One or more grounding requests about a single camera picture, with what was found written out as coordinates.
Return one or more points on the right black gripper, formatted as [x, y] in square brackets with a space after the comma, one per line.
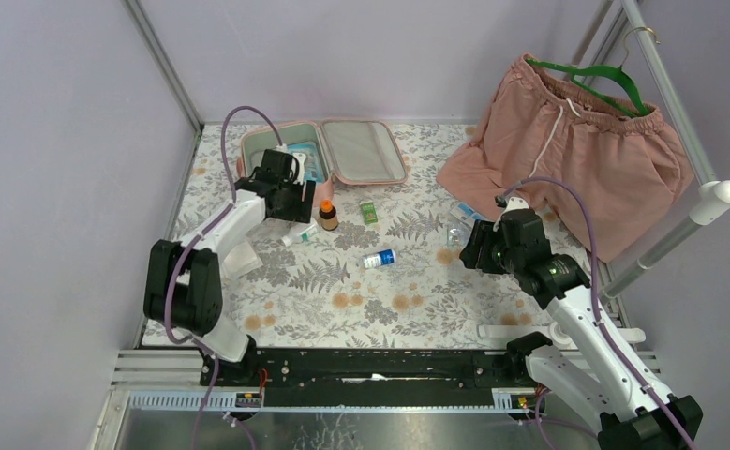
[484, 233]

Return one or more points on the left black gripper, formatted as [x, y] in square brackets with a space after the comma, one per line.
[291, 202]

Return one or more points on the blue white pouch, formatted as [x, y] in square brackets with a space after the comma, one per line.
[313, 170]

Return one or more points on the pink medicine kit case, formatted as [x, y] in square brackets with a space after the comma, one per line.
[353, 152]

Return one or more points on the white bottle green label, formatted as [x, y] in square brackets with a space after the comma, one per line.
[299, 233]

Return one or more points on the brown bottle orange cap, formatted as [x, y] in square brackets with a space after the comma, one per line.
[328, 216]

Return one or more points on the clear bag teal strip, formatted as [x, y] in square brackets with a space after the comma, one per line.
[458, 232]

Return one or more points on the small green box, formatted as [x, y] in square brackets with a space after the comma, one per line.
[369, 213]

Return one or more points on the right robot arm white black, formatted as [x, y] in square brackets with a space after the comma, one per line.
[623, 402]

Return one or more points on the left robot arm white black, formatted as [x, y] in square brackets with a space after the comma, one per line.
[183, 287]

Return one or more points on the blue white sachet pack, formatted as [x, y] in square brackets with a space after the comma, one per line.
[465, 214]

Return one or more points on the white gauze packet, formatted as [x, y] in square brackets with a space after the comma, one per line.
[241, 260]

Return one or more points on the pink shorts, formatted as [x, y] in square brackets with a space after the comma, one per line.
[608, 177]

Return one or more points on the white bottle blue label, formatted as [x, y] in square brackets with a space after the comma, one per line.
[378, 259]

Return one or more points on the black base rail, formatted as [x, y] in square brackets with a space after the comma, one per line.
[370, 378]

